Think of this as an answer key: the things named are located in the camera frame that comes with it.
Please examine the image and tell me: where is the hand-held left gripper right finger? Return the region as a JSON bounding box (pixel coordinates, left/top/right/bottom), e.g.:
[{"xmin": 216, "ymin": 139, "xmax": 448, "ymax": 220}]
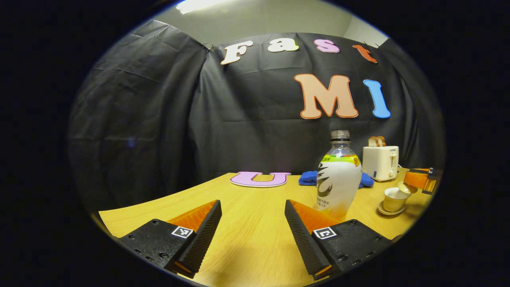
[{"xmin": 284, "ymin": 199, "xmax": 393, "ymax": 281}]

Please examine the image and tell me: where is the cream ceramic saucer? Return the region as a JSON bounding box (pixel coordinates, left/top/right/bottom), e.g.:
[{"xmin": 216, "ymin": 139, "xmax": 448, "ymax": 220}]
[{"xmin": 377, "ymin": 201, "xmax": 406, "ymax": 216}]

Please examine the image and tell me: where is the white label water bottle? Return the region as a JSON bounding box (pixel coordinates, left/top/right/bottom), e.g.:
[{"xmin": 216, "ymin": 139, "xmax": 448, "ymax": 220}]
[{"xmin": 314, "ymin": 130, "xmax": 363, "ymax": 219}]

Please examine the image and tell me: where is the cream ceramic teacup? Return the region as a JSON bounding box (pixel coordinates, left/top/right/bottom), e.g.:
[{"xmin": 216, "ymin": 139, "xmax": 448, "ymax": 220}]
[{"xmin": 383, "ymin": 187, "xmax": 411, "ymax": 212}]

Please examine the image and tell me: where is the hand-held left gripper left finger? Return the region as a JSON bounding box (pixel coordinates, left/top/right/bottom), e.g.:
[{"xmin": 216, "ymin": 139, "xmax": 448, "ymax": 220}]
[{"xmin": 119, "ymin": 199, "xmax": 223, "ymax": 279}]

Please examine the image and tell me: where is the pink paper cutout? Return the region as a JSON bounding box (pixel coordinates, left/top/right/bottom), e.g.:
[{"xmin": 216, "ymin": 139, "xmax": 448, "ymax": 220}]
[{"xmin": 230, "ymin": 171, "xmax": 292, "ymax": 188}]

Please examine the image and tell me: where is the ceiling light panel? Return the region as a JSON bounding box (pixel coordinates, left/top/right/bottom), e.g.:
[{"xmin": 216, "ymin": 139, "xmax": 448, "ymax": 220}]
[{"xmin": 175, "ymin": 0, "xmax": 235, "ymax": 15}]

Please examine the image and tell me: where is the white toaster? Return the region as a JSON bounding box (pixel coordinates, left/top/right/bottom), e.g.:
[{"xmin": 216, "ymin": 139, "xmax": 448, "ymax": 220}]
[{"xmin": 362, "ymin": 145, "xmax": 399, "ymax": 182}]

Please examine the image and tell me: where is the blue towel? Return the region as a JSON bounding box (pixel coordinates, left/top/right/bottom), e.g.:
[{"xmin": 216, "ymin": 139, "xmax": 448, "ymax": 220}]
[{"xmin": 298, "ymin": 171, "xmax": 375, "ymax": 189}]

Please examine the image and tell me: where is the black backdrop cloth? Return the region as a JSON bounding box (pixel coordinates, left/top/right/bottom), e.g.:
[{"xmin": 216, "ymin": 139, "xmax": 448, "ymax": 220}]
[{"xmin": 68, "ymin": 20, "xmax": 446, "ymax": 224}]

